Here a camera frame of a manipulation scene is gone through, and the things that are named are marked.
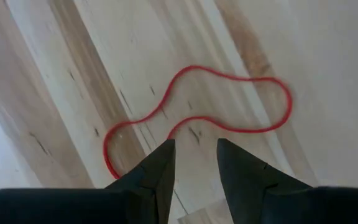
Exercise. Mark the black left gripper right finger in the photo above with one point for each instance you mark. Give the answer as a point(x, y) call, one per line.
point(259, 193)

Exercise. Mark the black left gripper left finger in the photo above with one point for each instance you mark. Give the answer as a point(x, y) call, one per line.
point(141, 193)

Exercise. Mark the red rubber band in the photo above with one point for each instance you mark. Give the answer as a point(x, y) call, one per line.
point(179, 76)

